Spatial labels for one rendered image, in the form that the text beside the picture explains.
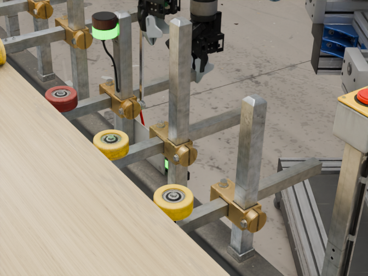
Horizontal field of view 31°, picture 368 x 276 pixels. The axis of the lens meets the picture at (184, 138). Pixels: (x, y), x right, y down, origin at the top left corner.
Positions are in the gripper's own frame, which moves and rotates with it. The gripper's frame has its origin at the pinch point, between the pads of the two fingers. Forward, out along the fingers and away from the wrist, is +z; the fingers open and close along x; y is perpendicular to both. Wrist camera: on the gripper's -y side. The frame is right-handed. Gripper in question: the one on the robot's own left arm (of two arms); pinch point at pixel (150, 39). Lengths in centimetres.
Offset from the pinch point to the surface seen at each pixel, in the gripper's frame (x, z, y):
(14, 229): -67, 9, 19
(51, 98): -28.2, 8.1, -9.1
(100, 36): -18.4, -7.3, -0.7
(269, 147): 111, 99, -15
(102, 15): -15.8, -11.4, -2.2
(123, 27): -12.2, -8.0, 1.3
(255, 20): 239, 99, -96
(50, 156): -45.9, 8.9, 7.8
